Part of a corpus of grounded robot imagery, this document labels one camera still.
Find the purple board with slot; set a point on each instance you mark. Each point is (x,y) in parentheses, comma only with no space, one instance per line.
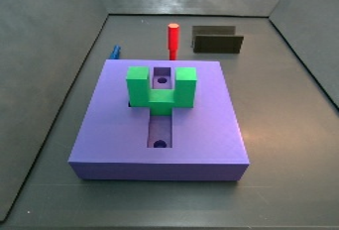
(199,148)

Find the green U-shaped block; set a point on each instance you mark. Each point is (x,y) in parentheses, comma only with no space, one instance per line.
(162,88)

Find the blue cylindrical peg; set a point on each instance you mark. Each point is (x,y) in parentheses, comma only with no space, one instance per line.
(115,52)

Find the red cylindrical peg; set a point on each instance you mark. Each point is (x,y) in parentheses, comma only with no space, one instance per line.
(174,29)

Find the black U-channel bracket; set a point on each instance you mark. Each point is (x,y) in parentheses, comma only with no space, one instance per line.
(217,40)

